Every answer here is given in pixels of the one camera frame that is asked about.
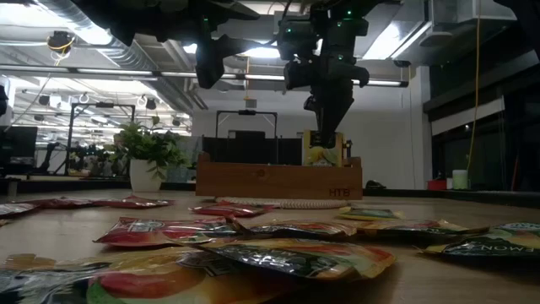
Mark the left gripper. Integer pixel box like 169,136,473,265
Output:
159,0,261,89

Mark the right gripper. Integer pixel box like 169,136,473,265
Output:
310,54,370,148

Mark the red strawberry tea packet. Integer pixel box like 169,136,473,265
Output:
188,203,274,219
93,216,242,248
0,203,40,219
24,198,102,210
90,195,176,210

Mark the wooden tea organizer box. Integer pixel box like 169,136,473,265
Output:
195,151,364,201

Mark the long linear ceiling light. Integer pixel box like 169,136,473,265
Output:
0,63,409,88

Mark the round woven placemat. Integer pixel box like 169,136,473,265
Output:
214,196,351,210

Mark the green plant in white pot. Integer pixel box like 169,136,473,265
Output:
103,117,191,193

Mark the pale green container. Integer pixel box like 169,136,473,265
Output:
451,169,469,191

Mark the black monitor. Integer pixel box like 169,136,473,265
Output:
0,125,39,166

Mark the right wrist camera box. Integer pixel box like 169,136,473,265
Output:
283,58,321,90

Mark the black metal station frame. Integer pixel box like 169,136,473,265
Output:
65,102,136,176
215,109,278,166

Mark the black ceiling cable reel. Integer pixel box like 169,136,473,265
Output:
46,30,77,56

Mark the yellow extension cord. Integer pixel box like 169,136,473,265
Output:
465,0,483,172

